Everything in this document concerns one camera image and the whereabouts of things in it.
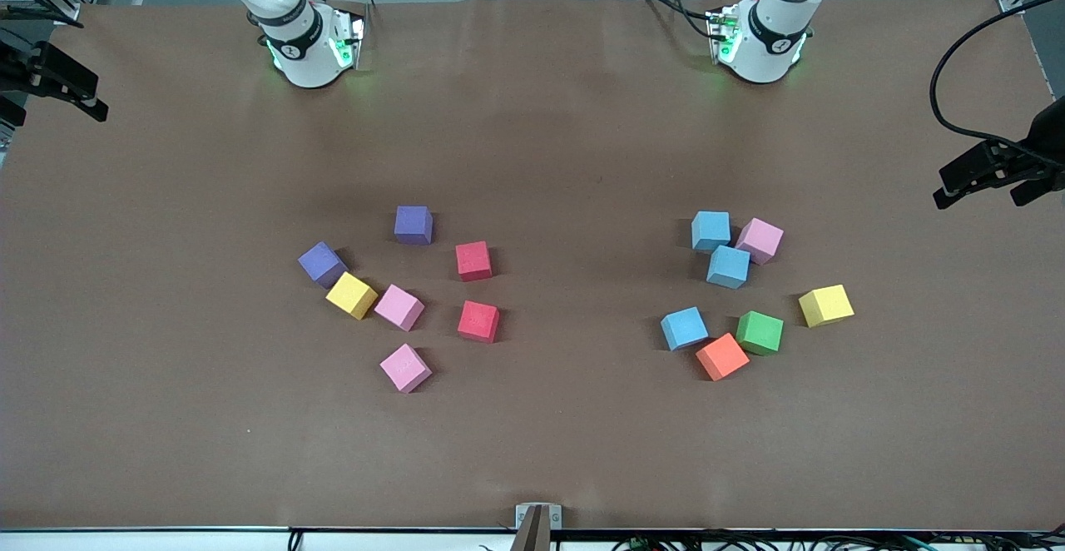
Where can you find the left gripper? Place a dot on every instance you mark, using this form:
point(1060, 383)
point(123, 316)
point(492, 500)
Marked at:
point(1047, 136)

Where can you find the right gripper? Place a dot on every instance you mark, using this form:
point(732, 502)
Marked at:
point(25, 67)

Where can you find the blue foam block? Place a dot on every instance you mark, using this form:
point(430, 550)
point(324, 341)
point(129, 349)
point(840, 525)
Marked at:
point(728, 268)
point(684, 328)
point(710, 228)

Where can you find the pink foam block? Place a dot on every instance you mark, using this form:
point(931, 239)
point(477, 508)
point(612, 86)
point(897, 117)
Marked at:
point(398, 307)
point(405, 367)
point(761, 240)

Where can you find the red foam block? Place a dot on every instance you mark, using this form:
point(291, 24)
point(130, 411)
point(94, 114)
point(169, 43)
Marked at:
point(478, 321)
point(473, 260)

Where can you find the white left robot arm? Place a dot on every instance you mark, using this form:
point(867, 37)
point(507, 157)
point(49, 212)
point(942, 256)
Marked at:
point(770, 52)

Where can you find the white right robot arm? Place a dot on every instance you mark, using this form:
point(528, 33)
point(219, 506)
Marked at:
point(304, 56)

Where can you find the yellow foam block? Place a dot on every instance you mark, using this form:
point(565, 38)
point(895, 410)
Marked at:
point(350, 295)
point(825, 305)

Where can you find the green foam block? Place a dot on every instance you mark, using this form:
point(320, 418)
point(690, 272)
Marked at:
point(760, 333)

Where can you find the purple foam block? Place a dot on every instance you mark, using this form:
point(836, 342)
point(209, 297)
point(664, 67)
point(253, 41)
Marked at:
point(413, 225)
point(321, 264)

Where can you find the orange foam block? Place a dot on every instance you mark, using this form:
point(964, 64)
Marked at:
point(721, 356)

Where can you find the white table edge strip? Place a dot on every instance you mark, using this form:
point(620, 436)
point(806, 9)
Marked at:
point(166, 541)

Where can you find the brown table cover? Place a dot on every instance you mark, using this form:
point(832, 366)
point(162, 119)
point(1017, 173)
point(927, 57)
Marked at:
point(582, 434)

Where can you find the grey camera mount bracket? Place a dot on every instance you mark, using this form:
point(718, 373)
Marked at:
point(522, 516)

